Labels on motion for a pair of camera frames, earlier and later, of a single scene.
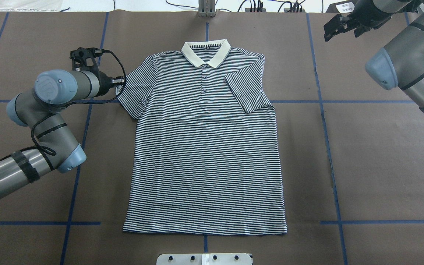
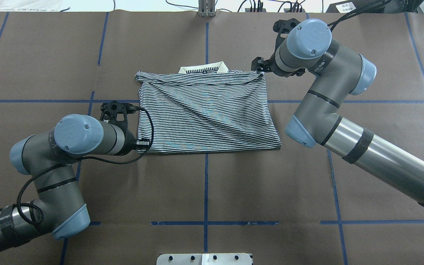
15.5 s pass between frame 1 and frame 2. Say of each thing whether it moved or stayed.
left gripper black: moved
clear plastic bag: stayed
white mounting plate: stayed
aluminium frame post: stayed
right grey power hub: stayed
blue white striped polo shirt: moved
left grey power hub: stayed
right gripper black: moved
